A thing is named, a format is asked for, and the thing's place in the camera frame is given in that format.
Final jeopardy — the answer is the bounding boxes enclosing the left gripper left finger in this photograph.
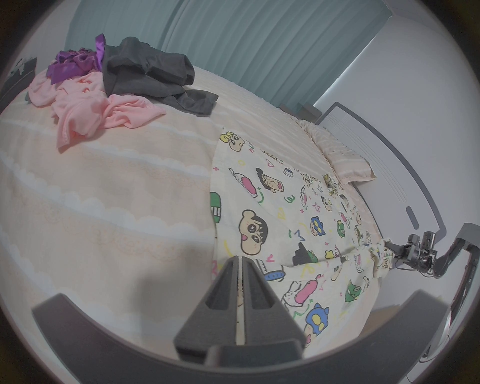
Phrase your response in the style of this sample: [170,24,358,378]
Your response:
[173,256,241,364]

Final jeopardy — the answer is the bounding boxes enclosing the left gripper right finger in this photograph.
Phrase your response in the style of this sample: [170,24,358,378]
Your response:
[242,256,307,360]

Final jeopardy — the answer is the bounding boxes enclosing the white printed pyjama top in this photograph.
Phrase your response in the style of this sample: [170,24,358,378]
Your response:
[208,127,394,359]

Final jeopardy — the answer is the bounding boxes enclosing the bed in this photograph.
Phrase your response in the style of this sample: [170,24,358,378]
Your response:
[0,64,449,361]

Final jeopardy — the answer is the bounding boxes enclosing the cream striped pillow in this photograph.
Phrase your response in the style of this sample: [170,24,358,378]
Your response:
[296,119,377,186]

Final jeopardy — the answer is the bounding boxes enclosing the grey bedside table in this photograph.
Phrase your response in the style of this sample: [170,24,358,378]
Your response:
[279,103,320,122]

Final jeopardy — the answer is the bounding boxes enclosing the blue-green curtain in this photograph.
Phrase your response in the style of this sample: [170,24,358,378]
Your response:
[64,0,394,113]

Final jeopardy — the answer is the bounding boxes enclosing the pink garment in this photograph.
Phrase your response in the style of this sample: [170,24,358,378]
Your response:
[28,71,166,149]

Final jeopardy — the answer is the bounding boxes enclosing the black garment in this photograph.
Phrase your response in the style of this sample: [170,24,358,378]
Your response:
[101,36,220,116]

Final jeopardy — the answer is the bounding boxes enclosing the purple garment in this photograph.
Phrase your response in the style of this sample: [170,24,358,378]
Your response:
[47,34,109,85]

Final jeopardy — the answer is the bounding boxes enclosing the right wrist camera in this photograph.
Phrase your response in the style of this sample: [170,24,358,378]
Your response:
[408,231,437,251]

